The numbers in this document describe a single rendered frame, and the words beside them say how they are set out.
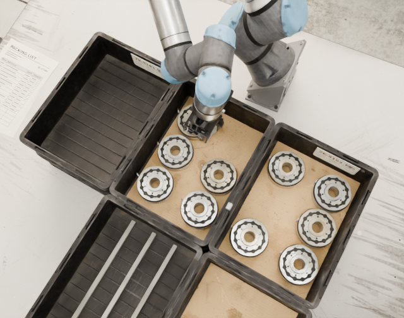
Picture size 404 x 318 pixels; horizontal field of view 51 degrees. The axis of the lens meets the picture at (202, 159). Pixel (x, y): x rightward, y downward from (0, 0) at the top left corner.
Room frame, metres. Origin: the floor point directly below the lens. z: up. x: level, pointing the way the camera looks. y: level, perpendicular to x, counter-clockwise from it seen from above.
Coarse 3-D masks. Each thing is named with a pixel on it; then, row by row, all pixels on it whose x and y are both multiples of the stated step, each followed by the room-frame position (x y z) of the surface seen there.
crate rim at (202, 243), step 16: (192, 80) 0.58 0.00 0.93; (160, 112) 0.49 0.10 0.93; (256, 112) 0.46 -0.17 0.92; (272, 128) 0.41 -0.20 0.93; (128, 160) 0.36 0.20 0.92; (240, 176) 0.28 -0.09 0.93; (112, 192) 0.28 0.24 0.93; (144, 208) 0.23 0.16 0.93; (224, 208) 0.20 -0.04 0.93; (192, 240) 0.13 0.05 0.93; (208, 240) 0.13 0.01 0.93
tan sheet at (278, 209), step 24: (264, 168) 0.32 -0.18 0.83; (288, 168) 0.32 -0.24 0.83; (312, 168) 0.31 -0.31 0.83; (264, 192) 0.25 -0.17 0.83; (288, 192) 0.25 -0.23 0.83; (240, 216) 0.19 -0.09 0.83; (264, 216) 0.19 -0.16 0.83; (288, 216) 0.18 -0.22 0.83; (336, 216) 0.17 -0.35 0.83; (288, 240) 0.12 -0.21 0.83; (264, 264) 0.06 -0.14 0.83; (288, 288) -0.01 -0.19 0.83
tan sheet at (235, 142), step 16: (176, 128) 0.48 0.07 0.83; (224, 128) 0.46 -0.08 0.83; (240, 128) 0.46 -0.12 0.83; (208, 144) 0.42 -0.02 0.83; (224, 144) 0.41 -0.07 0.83; (240, 144) 0.41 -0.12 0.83; (256, 144) 0.40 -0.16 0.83; (208, 160) 0.37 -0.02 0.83; (240, 160) 0.36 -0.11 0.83; (176, 176) 0.33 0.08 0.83; (192, 176) 0.33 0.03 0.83; (176, 192) 0.28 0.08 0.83; (160, 208) 0.24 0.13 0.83; (176, 208) 0.24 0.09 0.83; (176, 224) 0.19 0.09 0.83
